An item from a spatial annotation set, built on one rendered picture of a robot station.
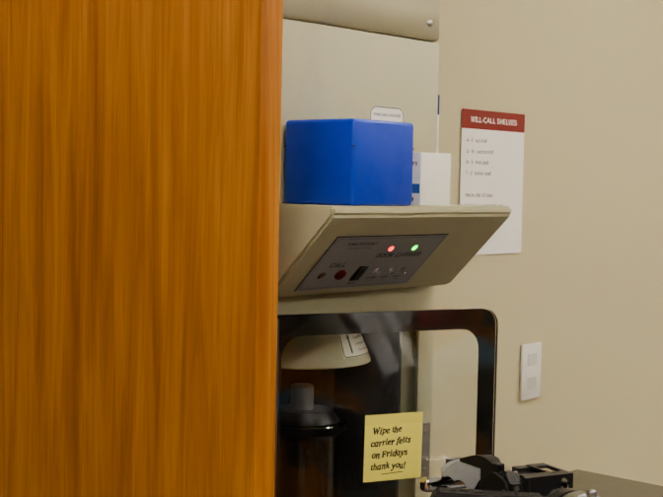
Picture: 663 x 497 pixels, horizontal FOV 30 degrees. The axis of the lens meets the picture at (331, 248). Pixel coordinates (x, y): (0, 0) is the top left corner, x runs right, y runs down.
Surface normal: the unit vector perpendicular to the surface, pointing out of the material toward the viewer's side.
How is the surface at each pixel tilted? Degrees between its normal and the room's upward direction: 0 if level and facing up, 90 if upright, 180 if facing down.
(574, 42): 90
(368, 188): 90
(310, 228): 90
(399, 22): 90
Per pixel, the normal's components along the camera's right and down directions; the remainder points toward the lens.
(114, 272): -0.67, 0.03
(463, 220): 0.51, 0.74
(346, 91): 0.74, 0.05
